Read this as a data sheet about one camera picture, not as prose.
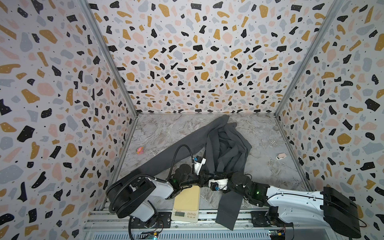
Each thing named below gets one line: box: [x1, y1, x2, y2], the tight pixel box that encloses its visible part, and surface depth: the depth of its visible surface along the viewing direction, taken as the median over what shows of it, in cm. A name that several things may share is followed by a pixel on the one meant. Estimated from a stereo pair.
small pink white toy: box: [276, 153, 287, 160], surface depth 98 cm
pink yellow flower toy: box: [136, 146, 145, 155], surface depth 97 cm
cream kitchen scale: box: [171, 185, 201, 223], surface depth 78 cm
